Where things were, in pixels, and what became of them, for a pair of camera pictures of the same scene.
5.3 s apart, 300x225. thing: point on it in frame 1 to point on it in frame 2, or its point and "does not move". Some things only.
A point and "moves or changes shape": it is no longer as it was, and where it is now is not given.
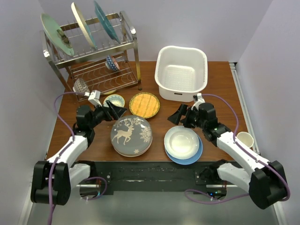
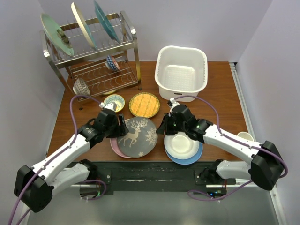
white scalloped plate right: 181,143 does not move
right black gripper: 176,117 to 164,129
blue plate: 190,161 does not move
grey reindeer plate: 131,135 moves or changes shape
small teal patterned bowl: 116,100 does not move
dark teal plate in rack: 105,21 does not move
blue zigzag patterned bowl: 111,63 does not move
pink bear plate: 136,155 to 114,142
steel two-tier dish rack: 95,56 does not move
